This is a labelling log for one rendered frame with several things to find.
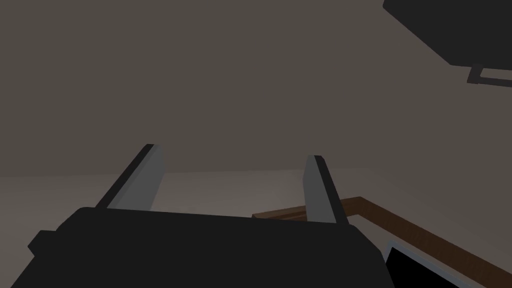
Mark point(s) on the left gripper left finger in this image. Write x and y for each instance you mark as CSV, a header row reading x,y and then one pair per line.
x,y
138,184

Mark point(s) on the dark wall cabinet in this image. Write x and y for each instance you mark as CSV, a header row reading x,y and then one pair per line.
x,y
460,28

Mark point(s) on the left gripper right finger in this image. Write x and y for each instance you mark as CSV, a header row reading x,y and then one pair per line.
x,y
320,192

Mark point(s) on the black screen with grey frame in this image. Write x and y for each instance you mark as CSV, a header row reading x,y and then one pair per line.
x,y
416,270

